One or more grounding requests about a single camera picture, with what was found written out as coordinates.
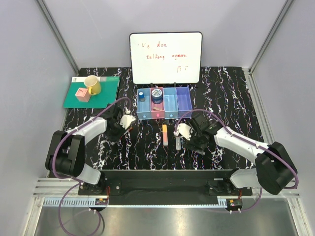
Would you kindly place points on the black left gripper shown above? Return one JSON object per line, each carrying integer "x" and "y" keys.
{"x": 114, "y": 138}

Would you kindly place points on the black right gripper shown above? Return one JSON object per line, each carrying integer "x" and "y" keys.
{"x": 190, "y": 144}

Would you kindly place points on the blue white highlighter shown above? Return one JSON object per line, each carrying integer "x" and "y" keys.
{"x": 178, "y": 143}

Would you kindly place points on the blue grey glue stick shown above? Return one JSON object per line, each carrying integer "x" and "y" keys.
{"x": 141, "y": 97}

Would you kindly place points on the purple bin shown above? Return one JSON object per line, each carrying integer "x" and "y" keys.
{"x": 184, "y": 100}

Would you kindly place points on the light blue bin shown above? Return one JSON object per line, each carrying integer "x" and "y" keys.
{"x": 143, "y": 108}
{"x": 170, "y": 103}

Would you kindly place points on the pink bin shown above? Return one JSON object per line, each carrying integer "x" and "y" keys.
{"x": 157, "y": 114}

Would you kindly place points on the blue ink bottle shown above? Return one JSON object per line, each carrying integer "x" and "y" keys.
{"x": 157, "y": 96}

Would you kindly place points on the yellow mug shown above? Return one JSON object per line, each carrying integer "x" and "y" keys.
{"x": 93, "y": 85}

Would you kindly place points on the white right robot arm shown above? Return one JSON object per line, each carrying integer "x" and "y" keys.
{"x": 273, "y": 168}

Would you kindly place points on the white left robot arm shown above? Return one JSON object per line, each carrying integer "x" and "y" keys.
{"x": 66, "y": 154}

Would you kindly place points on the orange highlighter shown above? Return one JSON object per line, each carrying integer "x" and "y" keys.
{"x": 164, "y": 135}

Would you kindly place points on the pink cube block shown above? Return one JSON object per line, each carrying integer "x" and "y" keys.
{"x": 82, "y": 95}

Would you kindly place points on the black marble pattern mat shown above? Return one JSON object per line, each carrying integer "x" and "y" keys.
{"x": 223, "y": 91}

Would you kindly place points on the small whiteboard with red writing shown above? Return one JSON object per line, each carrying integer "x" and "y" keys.
{"x": 166, "y": 57}

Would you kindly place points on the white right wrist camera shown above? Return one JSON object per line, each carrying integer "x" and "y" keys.
{"x": 183, "y": 130}

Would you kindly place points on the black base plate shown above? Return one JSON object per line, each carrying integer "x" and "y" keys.
{"x": 170, "y": 184}

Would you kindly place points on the white slotted cable duct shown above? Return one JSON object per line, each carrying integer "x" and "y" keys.
{"x": 209, "y": 202}

